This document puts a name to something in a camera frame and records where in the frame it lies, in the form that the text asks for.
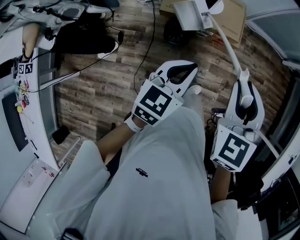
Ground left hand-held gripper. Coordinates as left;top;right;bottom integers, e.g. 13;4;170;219
132;60;199;128

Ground person's right forearm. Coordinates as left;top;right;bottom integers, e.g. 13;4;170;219
210;166;233;204

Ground person's white shoe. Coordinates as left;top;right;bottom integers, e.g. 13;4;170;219
187;84;203;96

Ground scattered colourful small parts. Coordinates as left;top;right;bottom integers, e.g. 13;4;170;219
13;78;32;115

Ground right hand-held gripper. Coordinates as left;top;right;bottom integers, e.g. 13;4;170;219
210;79;265;173

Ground black ribbed clip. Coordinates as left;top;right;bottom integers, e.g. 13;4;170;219
62;227;83;240

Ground black waste bin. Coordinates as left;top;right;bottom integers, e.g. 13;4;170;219
163;16;187;45

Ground black rectangular pad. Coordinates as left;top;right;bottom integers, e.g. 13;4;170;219
52;125;70;145

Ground person's left forearm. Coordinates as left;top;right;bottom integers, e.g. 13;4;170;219
96;121;135;165

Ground white wristwatch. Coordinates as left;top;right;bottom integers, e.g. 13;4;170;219
123;112;144;133

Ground black floor cable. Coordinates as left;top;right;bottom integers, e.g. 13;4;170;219
134;0;157;92

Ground black desk mat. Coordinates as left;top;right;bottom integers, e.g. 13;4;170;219
1;91;29;152

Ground black monitor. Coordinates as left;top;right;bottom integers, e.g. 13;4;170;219
275;173;300;235

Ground person's white shirt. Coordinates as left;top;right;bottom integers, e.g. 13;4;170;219
29;100;246;240

